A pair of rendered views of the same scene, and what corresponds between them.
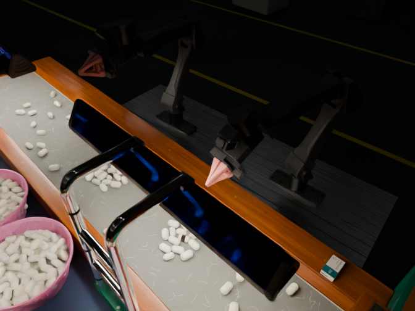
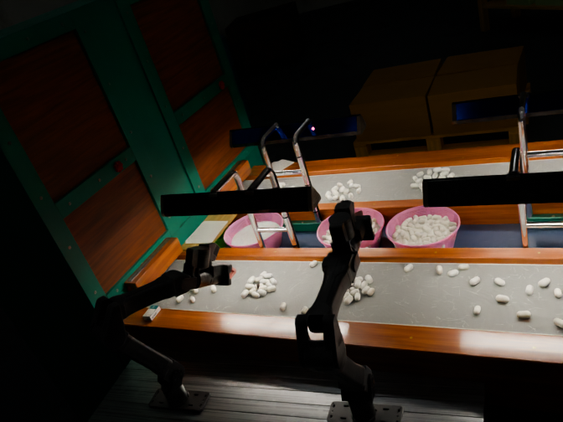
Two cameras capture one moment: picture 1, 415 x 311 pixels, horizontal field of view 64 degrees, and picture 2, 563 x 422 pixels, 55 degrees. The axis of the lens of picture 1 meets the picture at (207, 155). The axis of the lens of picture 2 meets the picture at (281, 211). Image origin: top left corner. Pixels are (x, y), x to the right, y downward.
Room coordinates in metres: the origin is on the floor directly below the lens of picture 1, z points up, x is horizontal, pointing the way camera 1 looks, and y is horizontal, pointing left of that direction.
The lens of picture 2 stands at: (2.18, -0.08, 1.87)
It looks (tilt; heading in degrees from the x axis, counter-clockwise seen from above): 28 degrees down; 169
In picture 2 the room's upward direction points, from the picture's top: 19 degrees counter-clockwise
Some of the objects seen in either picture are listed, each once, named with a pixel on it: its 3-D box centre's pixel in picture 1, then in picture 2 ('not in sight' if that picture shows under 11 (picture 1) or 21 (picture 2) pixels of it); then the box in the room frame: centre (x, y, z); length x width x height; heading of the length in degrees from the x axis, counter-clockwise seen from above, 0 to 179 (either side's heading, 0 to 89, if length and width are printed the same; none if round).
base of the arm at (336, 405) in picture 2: (175, 116); (362, 406); (1.19, 0.14, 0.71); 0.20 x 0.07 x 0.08; 51
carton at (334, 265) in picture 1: (332, 268); (152, 312); (0.44, -0.33, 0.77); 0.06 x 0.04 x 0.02; 137
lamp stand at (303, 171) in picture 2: not in sight; (298, 176); (0.12, 0.43, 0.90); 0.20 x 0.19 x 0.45; 47
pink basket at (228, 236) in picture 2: not in sight; (256, 237); (0.15, 0.16, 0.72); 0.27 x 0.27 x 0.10
